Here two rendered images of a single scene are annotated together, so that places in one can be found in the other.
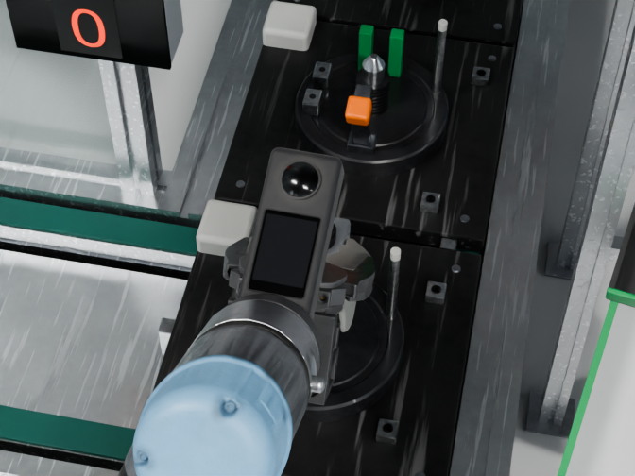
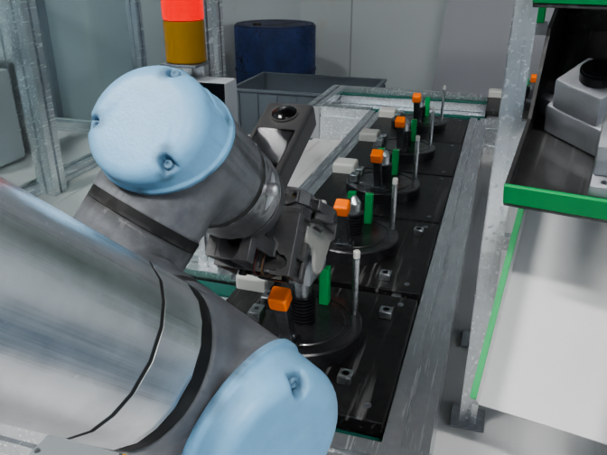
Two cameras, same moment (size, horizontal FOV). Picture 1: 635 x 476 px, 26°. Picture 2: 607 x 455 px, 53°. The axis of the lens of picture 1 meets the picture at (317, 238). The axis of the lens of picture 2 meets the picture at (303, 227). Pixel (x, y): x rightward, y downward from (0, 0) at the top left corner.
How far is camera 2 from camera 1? 0.53 m
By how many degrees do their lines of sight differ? 28
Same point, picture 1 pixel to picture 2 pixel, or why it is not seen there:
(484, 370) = (417, 356)
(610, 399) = (511, 342)
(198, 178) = not seen: hidden behind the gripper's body
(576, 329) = (482, 322)
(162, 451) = (111, 111)
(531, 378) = (452, 397)
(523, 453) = (447, 439)
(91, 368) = not seen: hidden behind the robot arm
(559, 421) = (473, 419)
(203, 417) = (150, 77)
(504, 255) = (432, 304)
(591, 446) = (498, 379)
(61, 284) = not seen: hidden behind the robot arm
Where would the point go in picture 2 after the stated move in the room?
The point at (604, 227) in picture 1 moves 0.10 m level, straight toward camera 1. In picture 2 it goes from (499, 216) to (480, 255)
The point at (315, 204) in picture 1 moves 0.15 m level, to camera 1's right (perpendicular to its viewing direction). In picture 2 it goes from (292, 124) to (463, 128)
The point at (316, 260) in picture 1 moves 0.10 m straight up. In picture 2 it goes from (288, 149) to (286, 26)
